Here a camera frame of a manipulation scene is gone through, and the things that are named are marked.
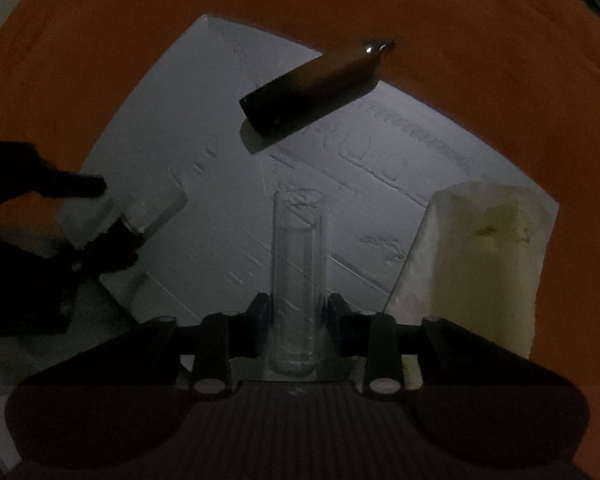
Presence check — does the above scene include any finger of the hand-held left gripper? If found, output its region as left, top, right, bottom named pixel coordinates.
left=0, top=141, right=107, bottom=201
left=55, top=227, right=143, bottom=275

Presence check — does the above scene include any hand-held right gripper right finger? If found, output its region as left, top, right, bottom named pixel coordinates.
left=328, top=293, right=582, bottom=397

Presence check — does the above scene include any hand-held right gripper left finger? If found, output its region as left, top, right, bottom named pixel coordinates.
left=19, top=293, right=272, bottom=400

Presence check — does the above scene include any clear glass tube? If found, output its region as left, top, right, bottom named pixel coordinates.
left=266, top=188, right=331, bottom=375

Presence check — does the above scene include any orange cloth covered desktop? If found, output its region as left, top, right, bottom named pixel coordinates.
left=0, top=0, right=600, bottom=480

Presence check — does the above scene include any cream foam block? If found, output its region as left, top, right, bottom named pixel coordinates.
left=385, top=180, right=553, bottom=361

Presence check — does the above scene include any brown tube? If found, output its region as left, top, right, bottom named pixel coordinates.
left=238, top=39, right=397, bottom=137

